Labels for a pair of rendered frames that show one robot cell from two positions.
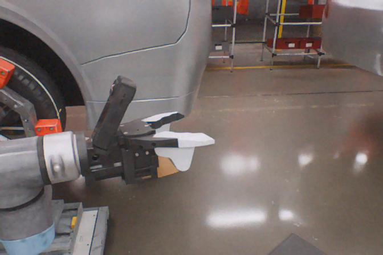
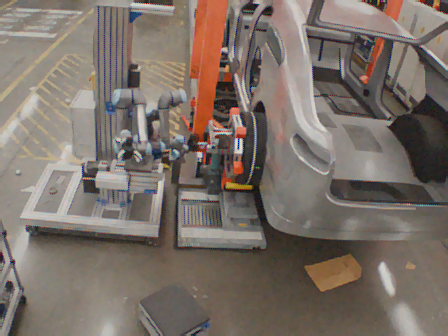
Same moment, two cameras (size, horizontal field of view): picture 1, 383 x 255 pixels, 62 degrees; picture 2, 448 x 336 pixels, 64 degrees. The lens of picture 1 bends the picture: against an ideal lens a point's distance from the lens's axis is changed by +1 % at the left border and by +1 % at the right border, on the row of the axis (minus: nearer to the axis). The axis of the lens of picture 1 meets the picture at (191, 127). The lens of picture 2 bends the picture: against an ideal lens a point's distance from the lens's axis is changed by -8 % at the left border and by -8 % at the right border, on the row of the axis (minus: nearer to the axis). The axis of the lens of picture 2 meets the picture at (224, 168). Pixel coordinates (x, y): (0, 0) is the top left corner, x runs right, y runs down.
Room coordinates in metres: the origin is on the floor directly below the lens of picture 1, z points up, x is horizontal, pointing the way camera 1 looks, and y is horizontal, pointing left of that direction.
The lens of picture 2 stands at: (0.99, -2.03, 2.65)
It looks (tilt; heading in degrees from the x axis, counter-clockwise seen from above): 35 degrees down; 87
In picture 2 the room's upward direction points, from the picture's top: 10 degrees clockwise
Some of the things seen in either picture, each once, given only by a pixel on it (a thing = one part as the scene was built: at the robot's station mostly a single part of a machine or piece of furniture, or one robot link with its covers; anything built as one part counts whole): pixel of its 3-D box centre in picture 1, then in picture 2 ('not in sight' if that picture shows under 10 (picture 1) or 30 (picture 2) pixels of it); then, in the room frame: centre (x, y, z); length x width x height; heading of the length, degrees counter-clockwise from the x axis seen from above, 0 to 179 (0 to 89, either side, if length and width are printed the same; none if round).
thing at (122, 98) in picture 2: not in sight; (122, 122); (0.30, 0.51, 1.19); 0.15 x 0.12 x 0.55; 20
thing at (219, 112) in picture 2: not in sight; (228, 114); (1.17, 2.49, 0.39); 0.66 x 0.66 x 0.24
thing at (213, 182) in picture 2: not in sight; (223, 181); (1.18, 1.21, 0.26); 0.42 x 0.18 x 0.35; 8
